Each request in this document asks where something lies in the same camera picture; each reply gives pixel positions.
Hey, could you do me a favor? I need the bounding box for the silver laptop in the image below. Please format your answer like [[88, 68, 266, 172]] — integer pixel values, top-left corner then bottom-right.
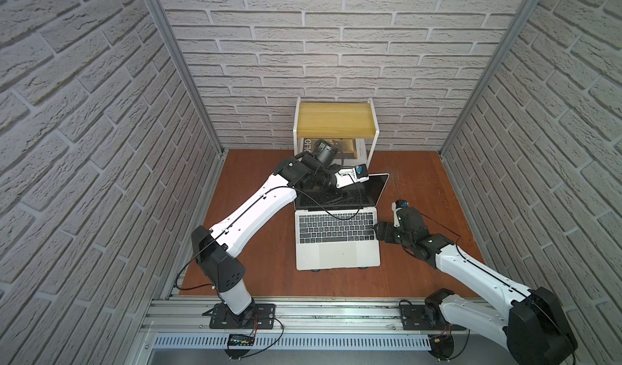
[[294, 173, 390, 271]]

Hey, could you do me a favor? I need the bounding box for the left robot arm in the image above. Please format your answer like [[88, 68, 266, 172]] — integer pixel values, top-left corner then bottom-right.
[[191, 139, 369, 316]]

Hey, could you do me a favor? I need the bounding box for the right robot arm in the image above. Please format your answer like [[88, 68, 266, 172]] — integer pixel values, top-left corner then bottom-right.
[[374, 200, 578, 364]]

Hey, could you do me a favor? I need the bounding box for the white metal side table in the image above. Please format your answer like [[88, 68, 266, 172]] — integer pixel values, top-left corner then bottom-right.
[[293, 99, 380, 166]]

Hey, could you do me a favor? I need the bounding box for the right controller board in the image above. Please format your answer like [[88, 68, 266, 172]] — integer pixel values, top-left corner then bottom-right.
[[429, 335, 455, 361]]

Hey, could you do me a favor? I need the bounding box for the controller board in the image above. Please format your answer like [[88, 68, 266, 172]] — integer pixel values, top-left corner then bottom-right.
[[227, 334, 255, 347], [429, 335, 455, 361]]

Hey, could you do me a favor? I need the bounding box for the left controller board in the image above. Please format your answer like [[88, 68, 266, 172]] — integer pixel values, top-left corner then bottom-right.
[[227, 334, 255, 347]]

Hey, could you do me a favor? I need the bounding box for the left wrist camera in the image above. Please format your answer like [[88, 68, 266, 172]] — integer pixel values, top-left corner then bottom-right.
[[335, 164, 369, 188]]

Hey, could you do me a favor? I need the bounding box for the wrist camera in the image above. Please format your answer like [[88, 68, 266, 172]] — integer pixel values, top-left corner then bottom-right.
[[335, 164, 369, 188], [391, 199, 409, 214]]

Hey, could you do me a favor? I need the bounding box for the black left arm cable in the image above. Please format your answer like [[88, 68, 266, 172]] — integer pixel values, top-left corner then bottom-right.
[[174, 153, 363, 293]]

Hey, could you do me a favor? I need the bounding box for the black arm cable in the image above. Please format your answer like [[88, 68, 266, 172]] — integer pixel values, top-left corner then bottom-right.
[[174, 153, 363, 293], [417, 209, 463, 242]]

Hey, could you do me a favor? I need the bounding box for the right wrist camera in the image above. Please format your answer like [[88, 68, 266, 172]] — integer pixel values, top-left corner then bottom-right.
[[391, 199, 409, 214]]

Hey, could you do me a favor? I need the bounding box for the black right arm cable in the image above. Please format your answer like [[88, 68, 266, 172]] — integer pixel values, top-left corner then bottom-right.
[[417, 209, 463, 242]]

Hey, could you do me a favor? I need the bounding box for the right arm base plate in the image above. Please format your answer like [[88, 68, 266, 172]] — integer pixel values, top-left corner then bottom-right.
[[398, 300, 465, 334]]

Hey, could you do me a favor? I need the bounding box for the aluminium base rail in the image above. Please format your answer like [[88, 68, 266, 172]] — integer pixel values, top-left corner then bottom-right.
[[123, 295, 516, 365]]

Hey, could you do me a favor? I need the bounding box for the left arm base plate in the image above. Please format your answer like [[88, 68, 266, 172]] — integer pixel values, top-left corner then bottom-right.
[[209, 301, 276, 329]]

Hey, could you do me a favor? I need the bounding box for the aluminium corner post left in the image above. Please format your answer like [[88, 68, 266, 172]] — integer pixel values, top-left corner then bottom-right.
[[144, 0, 226, 156]]

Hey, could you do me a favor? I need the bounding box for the aluminium corner post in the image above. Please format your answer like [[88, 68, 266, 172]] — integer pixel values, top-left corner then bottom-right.
[[438, 0, 540, 159], [144, 0, 226, 156]]

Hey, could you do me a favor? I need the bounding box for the aluminium corner post right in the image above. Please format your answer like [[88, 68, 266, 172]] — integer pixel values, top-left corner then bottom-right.
[[438, 0, 540, 159]]

